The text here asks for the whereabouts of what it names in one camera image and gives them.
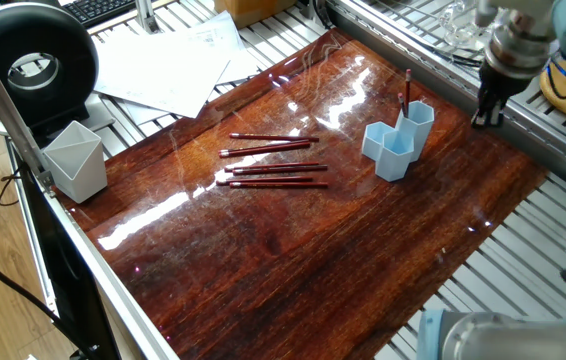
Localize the grey aluminium frame rail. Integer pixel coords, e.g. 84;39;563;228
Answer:
0;15;59;196

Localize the black cable bundle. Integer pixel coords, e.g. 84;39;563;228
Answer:
443;45;566;101

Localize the grey pentagonal pen holder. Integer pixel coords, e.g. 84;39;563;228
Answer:
41;120;109;205

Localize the light blue hexagonal pen holder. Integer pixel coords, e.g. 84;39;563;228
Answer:
362;98;436;183

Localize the small white paper sheet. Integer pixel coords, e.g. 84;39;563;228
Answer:
153;10;264;87

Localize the black keyboard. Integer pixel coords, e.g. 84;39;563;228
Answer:
58;0;166;29

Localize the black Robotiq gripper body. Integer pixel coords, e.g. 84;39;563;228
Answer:
476;58;530;103

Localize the clear plastic container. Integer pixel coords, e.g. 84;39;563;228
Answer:
433;0;489;51

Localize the silver metal post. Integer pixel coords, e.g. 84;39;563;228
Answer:
135;0;161;34

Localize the small tan box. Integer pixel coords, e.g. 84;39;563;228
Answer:
213;0;280;29

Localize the black round ring lamp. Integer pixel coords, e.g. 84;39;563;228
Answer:
0;3;100;138

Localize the large white paper sheet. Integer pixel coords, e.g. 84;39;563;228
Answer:
93;28;236;119

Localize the brown wood-grain board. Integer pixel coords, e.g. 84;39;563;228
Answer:
83;28;551;360

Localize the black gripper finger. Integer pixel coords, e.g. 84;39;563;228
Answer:
488;95;505;127
472;95;489;129

